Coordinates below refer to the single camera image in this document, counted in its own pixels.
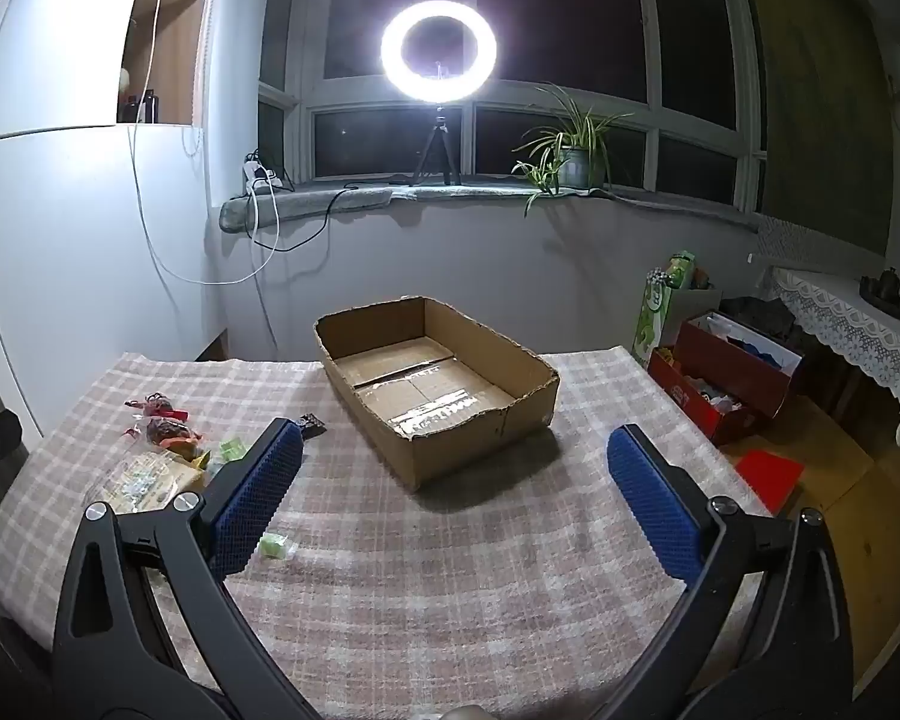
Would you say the white power strip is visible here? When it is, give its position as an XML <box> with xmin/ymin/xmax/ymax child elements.
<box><xmin>244</xmin><ymin>157</ymin><xmax>282</xmax><ymax>192</ymax></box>

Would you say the grey box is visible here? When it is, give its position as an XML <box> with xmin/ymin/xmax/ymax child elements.
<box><xmin>671</xmin><ymin>285</ymin><xmax>725</xmax><ymax>350</ymax></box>

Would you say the red-wrapped snack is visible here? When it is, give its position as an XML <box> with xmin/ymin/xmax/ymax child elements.
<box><xmin>124</xmin><ymin>392</ymin><xmax>190</xmax><ymax>425</ymax></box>

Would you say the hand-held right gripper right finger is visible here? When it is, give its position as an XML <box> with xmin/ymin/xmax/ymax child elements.
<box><xmin>606</xmin><ymin>424</ymin><xmax>856</xmax><ymax>720</ymax></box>

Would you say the wooden wall shelf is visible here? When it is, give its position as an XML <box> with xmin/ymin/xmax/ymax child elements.
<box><xmin>116</xmin><ymin>0</ymin><xmax>222</xmax><ymax>127</ymax></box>

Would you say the potted spider plant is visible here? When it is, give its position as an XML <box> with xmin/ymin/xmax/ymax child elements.
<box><xmin>511</xmin><ymin>82</ymin><xmax>635</xmax><ymax>218</ymax></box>

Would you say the black cable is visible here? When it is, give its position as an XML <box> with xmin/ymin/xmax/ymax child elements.
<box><xmin>251</xmin><ymin>181</ymin><xmax>361</xmax><ymax>256</ymax></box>

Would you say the green packet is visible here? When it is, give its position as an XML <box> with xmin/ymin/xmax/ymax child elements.
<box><xmin>664</xmin><ymin>250</ymin><xmax>697</xmax><ymax>290</ymax></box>

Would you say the ring light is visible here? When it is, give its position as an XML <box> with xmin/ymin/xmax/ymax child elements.
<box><xmin>380</xmin><ymin>0</ymin><xmax>498</xmax><ymax>102</ymax></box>

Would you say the black tripod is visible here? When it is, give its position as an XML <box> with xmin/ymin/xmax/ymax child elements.
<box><xmin>411</xmin><ymin>101</ymin><xmax>463</xmax><ymax>187</ymax></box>

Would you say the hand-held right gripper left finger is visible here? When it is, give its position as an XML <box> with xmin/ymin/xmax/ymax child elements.
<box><xmin>52</xmin><ymin>416</ymin><xmax>323</xmax><ymax>720</ymax></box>

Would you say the clear printed snack packet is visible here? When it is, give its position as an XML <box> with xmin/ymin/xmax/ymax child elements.
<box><xmin>82</xmin><ymin>450</ymin><xmax>207</xmax><ymax>515</ymax></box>

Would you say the plaid tablecloth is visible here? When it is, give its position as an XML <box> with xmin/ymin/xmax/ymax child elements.
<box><xmin>0</xmin><ymin>345</ymin><xmax>781</xmax><ymax>720</ymax></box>

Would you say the dark clothes pile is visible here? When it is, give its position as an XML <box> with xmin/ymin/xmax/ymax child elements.
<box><xmin>720</xmin><ymin>296</ymin><xmax>815</xmax><ymax>357</ymax></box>

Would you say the white cable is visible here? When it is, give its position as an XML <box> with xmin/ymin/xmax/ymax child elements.
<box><xmin>126</xmin><ymin>0</ymin><xmax>282</xmax><ymax>286</ymax></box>

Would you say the small red cardboard box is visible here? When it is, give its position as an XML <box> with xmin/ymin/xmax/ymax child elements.
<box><xmin>649</xmin><ymin>345</ymin><xmax>766</xmax><ymax>445</ymax></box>

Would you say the dark figurine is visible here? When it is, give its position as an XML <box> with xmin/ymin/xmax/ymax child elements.
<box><xmin>859</xmin><ymin>268</ymin><xmax>900</xmax><ymax>321</ymax></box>

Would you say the brown egg snack packet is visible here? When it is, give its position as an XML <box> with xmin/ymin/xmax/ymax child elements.
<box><xmin>124</xmin><ymin>420</ymin><xmax>205</xmax><ymax>458</ymax></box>

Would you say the green carton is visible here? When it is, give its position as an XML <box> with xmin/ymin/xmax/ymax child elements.
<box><xmin>634</xmin><ymin>274</ymin><xmax>680</xmax><ymax>368</ymax></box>

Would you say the red paper sheet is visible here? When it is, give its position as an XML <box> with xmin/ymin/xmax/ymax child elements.
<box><xmin>733</xmin><ymin>448</ymin><xmax>806</xmax><ymax>512</ymax></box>

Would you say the white lace tablecloth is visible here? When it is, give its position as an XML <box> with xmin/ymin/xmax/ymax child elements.
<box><xmin>765</xmin><ymin>266</ymin><xmax>900</xmax><ymax>447</ymax></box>

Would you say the large red cardboard box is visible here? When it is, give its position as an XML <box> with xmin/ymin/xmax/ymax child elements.
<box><xmin>675</xmin><ymin>313</ymin><xmax>805</xmax><ymax>421</ymax></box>

